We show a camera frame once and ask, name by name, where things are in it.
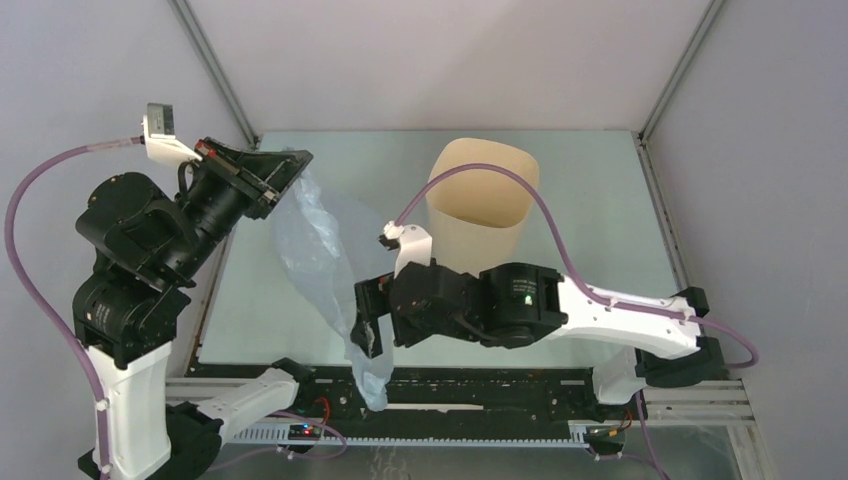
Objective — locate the right aluminium frame post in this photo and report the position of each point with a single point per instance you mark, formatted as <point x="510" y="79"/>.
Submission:
<point x="698" y="38"/>

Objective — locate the left aluminium frame post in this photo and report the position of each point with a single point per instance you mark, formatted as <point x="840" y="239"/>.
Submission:
<point x="209" y="60"/>

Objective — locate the aluminium frame post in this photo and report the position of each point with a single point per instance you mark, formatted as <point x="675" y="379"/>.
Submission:
<point x="209" y="60"/>
<point x="698" y="38"/>

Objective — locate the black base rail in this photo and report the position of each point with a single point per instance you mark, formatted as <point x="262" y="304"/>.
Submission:
<point x="465" y="403"/>

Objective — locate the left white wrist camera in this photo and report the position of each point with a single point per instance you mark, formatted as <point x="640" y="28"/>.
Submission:
<point x="159" y="137"/>

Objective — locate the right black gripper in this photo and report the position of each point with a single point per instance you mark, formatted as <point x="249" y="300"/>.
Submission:
<point x="370" y="298"/>

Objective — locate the beige plastic trash bin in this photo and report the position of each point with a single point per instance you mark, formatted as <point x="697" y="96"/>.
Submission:
<point x="476" y="217"/>

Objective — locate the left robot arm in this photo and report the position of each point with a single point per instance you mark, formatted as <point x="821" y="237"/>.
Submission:
<point x="149" y="247"/>

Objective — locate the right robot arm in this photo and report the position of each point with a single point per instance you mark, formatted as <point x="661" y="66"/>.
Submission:
<point x="516" y="305"/>

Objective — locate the white cable duct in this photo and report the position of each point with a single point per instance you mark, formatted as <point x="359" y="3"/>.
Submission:
<point x="278" y="434"/>

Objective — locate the translucent blue trash bag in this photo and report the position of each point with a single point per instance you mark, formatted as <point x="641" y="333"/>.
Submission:
<point x="327" y="242"/>

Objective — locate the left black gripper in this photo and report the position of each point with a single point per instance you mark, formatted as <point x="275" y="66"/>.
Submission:
<point x="278" y="170"/>

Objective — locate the small circuit board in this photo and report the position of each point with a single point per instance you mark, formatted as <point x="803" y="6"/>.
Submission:
<point x="304" y="432"/>

